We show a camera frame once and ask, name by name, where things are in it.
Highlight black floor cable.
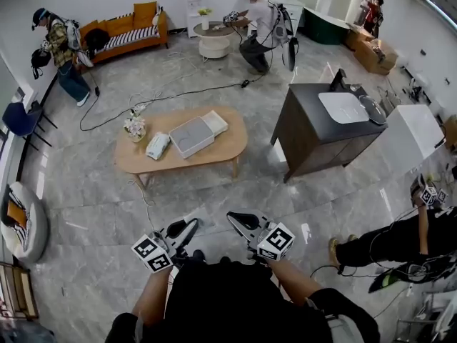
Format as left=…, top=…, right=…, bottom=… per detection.
left=79, top=73, right=266, bottom=132

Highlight grey backpack strap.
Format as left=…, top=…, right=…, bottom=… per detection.
left=321, top=312, right=362, bottom=343

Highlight wooden shelf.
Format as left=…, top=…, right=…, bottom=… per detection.
left=0, top=261, right=39, bottom=322

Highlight white cube appliance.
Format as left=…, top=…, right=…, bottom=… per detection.
left=378, top=104, right=446, bottom=173

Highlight dark wooden vanity cabinet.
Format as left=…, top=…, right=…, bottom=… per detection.
left=270, top=82, right=389, bottom=184

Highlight dark green curved counter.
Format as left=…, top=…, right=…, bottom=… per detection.
left=303, top=7, right=351, bottom=46

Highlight pink flower bouquet vase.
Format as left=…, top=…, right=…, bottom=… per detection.
left=123, top=114, right=147, bottom=143

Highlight orange striped sofa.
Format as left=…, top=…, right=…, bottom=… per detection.
left=76, top=1, right=169, bottom=66

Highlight person's black clothes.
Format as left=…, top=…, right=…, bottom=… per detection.
left=106, top=249, right=381, bottom=343

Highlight oval wooden coffee table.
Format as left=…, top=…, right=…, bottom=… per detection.
left=114, top=105, right=249, bottom=189

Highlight white sink basin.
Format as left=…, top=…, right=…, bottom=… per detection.
left=318, top=91, right=371, bottom=125

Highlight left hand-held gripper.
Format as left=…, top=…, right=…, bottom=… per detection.
left=131, top=217, right=200, bottom=274

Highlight grey painting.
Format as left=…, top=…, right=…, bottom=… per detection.
left=0, top=318, right=56, bottom=343

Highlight white wet wipes pack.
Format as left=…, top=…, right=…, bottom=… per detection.
left=145, top=131, right=171, bottom=161

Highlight white floor cable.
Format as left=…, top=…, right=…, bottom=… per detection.
left=127, top=46, right=201, bottom=111

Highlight person's left forearm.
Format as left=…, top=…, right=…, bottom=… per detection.
left=131, top=264, right=173, bottom=327

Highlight white drawer cabinet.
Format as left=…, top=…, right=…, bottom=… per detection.
left=267, top=0, right=305, bottom=37

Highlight person's right forearm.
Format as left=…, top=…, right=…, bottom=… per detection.
left=266, top=257, right=324, bottom=305

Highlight black faucet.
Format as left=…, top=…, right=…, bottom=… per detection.
left=330, top=68, right=349, bottom=92

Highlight white round lounge chair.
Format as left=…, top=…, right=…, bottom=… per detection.
left=0, top=181, right=49, bottom=264

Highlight cardboard boxes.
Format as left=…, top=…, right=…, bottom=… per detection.
left=344, top=25, right=399, bottom=76

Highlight white water dispenser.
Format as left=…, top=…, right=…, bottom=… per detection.
left=184, top=0, right=205, bottom=38

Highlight black bag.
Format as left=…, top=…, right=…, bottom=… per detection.
left=84, top=28, right=111, bottom=60

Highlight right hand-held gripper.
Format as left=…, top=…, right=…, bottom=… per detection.
left=226, top=209, right=297, bottom=262

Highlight round white side table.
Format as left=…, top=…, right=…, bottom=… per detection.
left=192, top=20, right=238, bottom=60

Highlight glass pot lid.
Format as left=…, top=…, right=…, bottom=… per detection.
left=358, top=94, right=388, bottom=126

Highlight white vase yellow flowers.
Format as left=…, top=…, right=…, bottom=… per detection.
left=197, top=8, right=214, bottom=31

